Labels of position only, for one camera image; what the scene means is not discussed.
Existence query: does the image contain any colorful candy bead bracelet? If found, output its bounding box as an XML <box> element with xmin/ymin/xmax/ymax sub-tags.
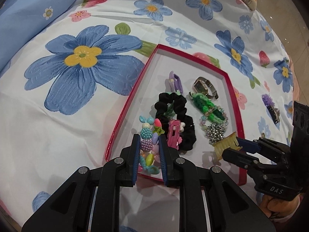
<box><xmin>137</xmin><ymin>115</ymin><xmax>166</xmax><ymax>175</ymax></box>

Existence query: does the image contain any pink hair clip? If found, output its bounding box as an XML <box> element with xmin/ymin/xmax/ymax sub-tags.
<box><xmin>167</xmin><ymin>119</ymin><xmax>185</xmax><ymax>150</ymax></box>

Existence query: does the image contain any yellow hair claw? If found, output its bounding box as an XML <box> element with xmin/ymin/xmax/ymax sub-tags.
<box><xmin>213</xmin><ymin>132</ymin><xmax>242</xmax><ymax>160</ymax></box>

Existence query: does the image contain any black scrunchie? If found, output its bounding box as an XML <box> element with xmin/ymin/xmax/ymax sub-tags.
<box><xmin>154</xmin><ymin>92</ymin><xmax>196</xmax><ymax>151</ymax></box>

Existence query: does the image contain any light green hair clip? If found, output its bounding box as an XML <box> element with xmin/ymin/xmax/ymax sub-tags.
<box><xmin>164</xmin><ymin>90</ymin><xmax>182</xmax><ymax>119</ymax></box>

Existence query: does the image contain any pastel crystal bead bracelet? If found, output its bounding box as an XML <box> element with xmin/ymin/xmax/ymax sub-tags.
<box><xmin>199</xmin><ymin>105</ymin><xmax>230</xmax><ymax>130</ymax></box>

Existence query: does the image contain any green woven bracelet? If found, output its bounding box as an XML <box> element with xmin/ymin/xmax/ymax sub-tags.
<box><xmin>189</xmin><ymin>92</ymin><xmax>225</xmax><ymax>124</ymax></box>

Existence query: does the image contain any purple hair tie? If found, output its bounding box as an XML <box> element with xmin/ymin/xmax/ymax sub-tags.
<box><xmin>165</xmin><ymin>71</ymin><xmax>184</xmax><ymax>95</ymax></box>

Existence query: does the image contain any metal wristwatch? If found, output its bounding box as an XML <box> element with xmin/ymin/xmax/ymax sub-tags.
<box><xmin>193</xmin><ymin>77</ymin><xmax>219</xmax><ymax>100</ymax></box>

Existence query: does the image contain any red jewelry tray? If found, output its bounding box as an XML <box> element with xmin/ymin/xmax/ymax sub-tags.
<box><xmin>105</xmin><ymin>44</ymin><xmax>247</xmax><ymax>185</ymax></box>

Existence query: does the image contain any right hand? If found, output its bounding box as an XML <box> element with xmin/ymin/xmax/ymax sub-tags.
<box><xmin>259</xmin><ymin>195</ymin><xmax>300</xmax><ymax>219</ymax></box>

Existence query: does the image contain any purple flower hair claw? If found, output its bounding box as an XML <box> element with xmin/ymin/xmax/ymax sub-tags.
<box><xmin>261</xmin><ymin>94</ymin><xmax>280</xmax><ymax>124</ymax></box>

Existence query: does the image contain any pink printed cloth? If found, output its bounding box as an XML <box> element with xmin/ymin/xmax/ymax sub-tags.
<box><xmin>289</xmin><ymin>56</ymin><xmax>301</xmax><ymax>101</ymax></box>

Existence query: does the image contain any floral bed sheet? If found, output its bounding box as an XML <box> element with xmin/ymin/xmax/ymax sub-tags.
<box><xmin>1</xmin><ymin>0</ymin><xmax>293</xmax><ymax>226</ymax></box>

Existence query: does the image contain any blue floral pillow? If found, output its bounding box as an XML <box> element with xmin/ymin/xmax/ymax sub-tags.
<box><xmin>1</xmin><ymin>0</ymin><xmax>76</xmax><ymax>69</ymax></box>

